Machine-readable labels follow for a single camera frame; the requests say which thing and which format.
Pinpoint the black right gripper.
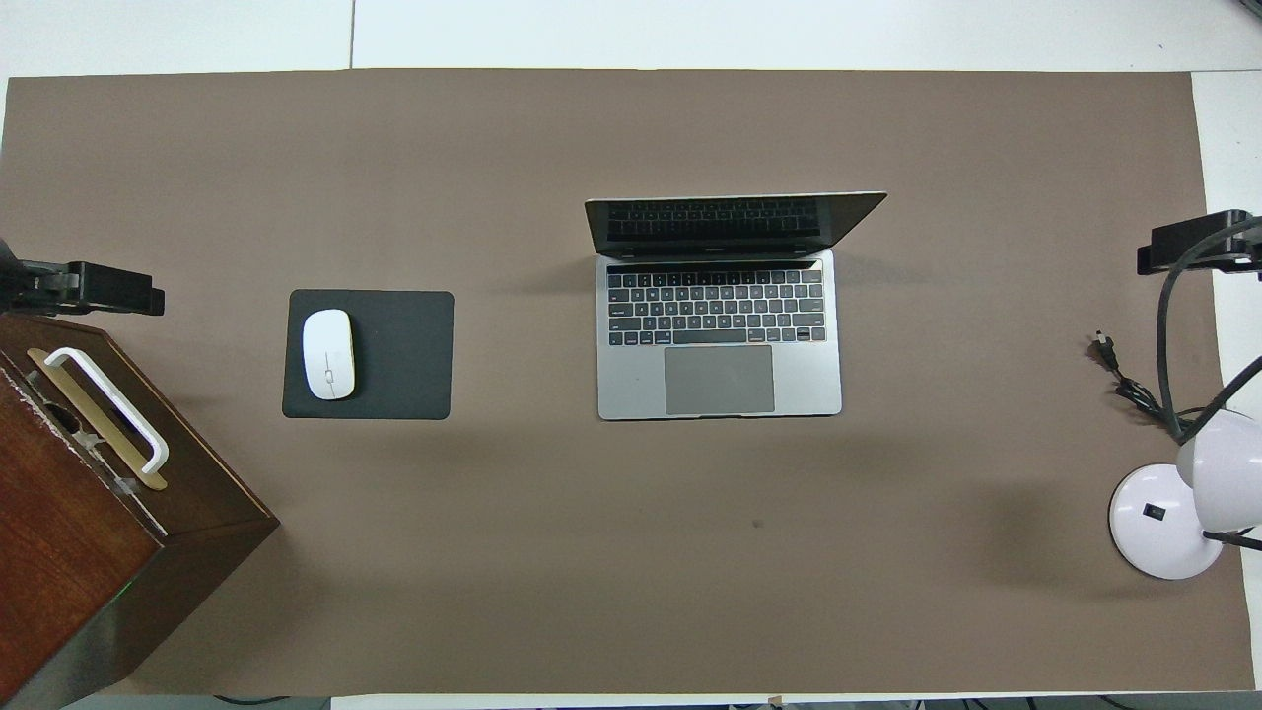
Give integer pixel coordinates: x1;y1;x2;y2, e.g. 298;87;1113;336
1137;209;1260;276

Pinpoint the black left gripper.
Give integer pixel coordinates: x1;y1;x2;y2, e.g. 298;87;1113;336
18;258;167;318

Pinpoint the grey aluminium laptop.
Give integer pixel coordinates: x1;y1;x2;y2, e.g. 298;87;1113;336
585;191;888;422

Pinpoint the white computer mouse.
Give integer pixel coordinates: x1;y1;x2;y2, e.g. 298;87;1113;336
302;309;356;401

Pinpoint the dark brown wooden box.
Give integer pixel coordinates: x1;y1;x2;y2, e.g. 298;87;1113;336
0;313;281;710

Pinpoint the white desk lamp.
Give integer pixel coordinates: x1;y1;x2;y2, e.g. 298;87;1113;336
1109;408;1262;582

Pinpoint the black mouse pad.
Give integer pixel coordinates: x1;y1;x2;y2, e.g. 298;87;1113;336
282;289;456;420

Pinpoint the brown table mat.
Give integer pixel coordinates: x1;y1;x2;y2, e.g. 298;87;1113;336
0;67;1256;697

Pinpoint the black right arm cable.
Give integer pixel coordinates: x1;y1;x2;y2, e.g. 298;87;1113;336
1156;215;1262;442

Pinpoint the brass handle plate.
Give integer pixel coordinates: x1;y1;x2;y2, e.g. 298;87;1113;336
27;347;169;492

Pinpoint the white box handle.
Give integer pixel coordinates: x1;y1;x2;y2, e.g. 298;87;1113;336
44;347;171;475

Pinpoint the black lamp power cord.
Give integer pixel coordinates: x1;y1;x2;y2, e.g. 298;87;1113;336
1088;331;1206;441

